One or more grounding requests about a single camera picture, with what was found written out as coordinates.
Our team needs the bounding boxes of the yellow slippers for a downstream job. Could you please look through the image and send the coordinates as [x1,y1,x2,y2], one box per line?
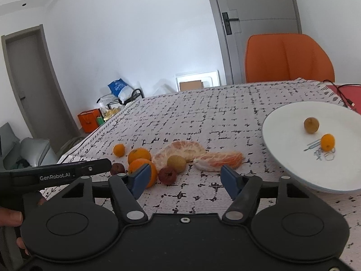
[103,107,122,121]

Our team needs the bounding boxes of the person's left hand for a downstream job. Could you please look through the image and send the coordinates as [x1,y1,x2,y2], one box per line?
[0,196,48,257]

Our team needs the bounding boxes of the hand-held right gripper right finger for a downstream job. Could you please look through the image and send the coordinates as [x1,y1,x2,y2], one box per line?
[220,165,311,222]

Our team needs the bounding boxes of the blue and white bag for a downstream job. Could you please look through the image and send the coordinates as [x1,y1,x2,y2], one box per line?
[108,78,133,100]

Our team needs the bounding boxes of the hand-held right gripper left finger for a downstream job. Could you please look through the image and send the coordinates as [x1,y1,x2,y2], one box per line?
[60,163,152,222]

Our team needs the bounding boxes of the beige scallop shell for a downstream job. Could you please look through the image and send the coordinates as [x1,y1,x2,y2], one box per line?
[152,140,208,169]

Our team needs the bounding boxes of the orange box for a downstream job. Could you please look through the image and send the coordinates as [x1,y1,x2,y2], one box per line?
[78,109,102,133]

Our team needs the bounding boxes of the black door handle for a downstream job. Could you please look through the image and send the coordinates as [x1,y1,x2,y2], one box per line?
[222,12,240,36]

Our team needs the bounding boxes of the brown cardboard sheet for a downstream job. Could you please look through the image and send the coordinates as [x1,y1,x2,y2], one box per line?
[180,81,203,92]

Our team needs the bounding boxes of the brown round fruit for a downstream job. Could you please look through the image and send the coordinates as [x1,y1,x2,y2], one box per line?
[304,117,320,134]

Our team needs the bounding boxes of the yellow-brown round fruit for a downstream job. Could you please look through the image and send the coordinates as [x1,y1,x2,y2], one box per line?
[167,155,187,173]

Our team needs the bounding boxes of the grey side door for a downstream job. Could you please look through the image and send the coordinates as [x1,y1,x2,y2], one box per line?
[1,25,80,154]

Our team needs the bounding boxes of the dark red wrinkled fruit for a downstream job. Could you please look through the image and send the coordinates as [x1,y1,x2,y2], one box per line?
[110,163,126,176]
[158,166,178,185]

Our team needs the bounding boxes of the orange chair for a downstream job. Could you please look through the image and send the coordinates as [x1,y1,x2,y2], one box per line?
[244,34,336,84]

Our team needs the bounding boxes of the patterned white tablecloth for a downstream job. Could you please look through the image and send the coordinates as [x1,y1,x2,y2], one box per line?
[37,78,361,271]

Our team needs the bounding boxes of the red mat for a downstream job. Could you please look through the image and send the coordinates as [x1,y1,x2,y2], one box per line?
[324,83,361,113]

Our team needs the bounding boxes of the small peeled pomelo piece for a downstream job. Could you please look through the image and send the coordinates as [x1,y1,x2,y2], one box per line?
[193,151,244,171]

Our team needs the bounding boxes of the black cable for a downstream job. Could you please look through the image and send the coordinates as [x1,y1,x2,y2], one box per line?
[323,79,361,110]

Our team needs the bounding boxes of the white framed board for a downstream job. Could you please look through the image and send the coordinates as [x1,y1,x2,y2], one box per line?
[174,69,220,92]

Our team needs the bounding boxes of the grey sofa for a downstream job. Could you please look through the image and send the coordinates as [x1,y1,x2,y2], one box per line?
[0,122,58,173]

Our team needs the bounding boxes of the white round plate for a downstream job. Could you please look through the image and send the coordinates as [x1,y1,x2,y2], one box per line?
[262,101,361,194]

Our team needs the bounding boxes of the small oval kumquat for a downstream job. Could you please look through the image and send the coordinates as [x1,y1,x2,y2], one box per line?
[321,133,336,151]

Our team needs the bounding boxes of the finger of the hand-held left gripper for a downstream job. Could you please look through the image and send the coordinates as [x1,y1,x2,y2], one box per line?
[58,158,112,175]

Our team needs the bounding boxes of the large orange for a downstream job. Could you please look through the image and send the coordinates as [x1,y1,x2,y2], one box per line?
[128,158,158,189]

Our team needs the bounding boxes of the black shoe rack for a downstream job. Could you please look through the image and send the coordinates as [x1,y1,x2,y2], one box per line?
[97,89,145,111]

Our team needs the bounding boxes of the medium orange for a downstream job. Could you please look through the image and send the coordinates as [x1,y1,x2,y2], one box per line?
[128,148,152,165]

